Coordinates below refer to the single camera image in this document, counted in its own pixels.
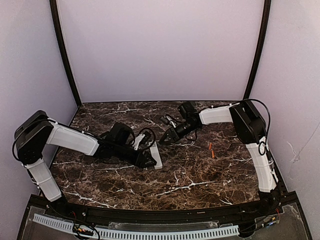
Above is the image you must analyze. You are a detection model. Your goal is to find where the white remote control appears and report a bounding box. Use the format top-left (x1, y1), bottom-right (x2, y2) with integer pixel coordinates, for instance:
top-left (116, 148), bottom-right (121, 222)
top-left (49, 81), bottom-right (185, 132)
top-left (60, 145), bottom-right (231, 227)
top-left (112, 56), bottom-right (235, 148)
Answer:
top-left (149, 142), bottom-right (163, 170)

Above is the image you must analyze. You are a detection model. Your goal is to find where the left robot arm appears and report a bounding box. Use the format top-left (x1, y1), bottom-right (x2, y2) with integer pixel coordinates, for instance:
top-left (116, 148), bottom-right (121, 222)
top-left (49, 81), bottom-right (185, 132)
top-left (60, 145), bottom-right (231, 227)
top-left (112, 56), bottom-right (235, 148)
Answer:
top-left (12, 110), bottom-right (162, 202)

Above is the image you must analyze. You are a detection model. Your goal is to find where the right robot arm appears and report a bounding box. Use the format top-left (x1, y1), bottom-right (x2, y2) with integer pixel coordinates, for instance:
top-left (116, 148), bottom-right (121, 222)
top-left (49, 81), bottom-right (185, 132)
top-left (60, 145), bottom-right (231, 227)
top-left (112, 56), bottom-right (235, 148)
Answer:
top-left (159, 99), bottom-right (279, 195)

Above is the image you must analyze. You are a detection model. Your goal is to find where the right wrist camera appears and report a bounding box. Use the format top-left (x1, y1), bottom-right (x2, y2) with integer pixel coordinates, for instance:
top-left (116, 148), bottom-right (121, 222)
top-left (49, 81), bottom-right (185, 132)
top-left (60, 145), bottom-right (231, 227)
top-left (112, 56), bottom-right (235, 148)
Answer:
top-left (160, 114), bottom-right (180, 128)

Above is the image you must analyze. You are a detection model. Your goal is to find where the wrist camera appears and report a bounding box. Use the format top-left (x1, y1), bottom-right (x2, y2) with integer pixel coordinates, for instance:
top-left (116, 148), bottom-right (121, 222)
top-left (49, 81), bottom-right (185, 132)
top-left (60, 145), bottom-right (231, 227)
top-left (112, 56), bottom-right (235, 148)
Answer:
top-left (160, 114), bottom-right (180, 128)
top-left (133, 131), bottom-right (152, 150)

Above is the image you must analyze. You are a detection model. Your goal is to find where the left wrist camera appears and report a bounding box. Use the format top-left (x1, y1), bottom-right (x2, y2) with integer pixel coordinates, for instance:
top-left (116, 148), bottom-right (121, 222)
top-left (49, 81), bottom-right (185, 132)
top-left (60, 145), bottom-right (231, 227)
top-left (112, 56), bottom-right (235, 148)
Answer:
top-left (133, 131), bottom-right (152, 150)

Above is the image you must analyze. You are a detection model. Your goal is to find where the black front rail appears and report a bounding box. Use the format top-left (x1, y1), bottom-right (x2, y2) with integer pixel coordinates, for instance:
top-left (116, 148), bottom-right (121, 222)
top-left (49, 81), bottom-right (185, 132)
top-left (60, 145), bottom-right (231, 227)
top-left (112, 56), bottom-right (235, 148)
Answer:
top-left (37, 199), bottom-right (277, 225)

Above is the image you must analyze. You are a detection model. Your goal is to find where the white slotted cable duct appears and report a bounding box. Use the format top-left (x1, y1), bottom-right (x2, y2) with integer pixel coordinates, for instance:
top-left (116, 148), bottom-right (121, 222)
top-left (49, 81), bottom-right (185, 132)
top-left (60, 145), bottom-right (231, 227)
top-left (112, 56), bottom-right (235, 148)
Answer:
top-left (32, 213), bottom-right (240, 240)

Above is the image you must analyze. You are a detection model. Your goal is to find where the right black frame post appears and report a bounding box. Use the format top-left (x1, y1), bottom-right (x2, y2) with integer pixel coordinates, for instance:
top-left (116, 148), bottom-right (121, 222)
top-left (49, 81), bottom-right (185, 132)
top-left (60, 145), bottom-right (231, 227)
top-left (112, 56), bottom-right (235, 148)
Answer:
top-left (243, 0), bottom-right (272, 99)

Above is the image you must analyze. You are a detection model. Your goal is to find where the black frame post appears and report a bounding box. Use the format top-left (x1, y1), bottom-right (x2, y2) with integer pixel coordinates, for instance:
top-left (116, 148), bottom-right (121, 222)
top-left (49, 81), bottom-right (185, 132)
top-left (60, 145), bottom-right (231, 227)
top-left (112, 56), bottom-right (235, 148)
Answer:
top-left (243, 0), bottom-right (272, 99)
top-left (49, 0), bottom-right (82, 108)

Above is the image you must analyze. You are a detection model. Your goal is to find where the left black frame post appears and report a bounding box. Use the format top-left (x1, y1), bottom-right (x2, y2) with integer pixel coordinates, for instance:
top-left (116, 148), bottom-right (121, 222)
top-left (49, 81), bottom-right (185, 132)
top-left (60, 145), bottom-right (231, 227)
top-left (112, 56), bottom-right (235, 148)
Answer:
top-left (49, 0), bottom-right (82, 108)

